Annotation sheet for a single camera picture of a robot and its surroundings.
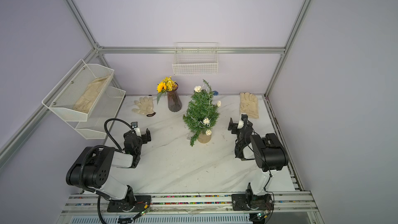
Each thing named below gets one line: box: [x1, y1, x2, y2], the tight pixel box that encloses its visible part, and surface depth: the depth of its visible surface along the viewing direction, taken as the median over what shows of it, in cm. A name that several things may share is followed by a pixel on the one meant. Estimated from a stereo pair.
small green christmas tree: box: [182, 78, 221, 147], surface depth 76 cm
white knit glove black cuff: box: [131, 96, 156, 117], surface depth 117 cm
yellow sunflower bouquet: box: [156, 76, 178, 105], surface depth 95 cm
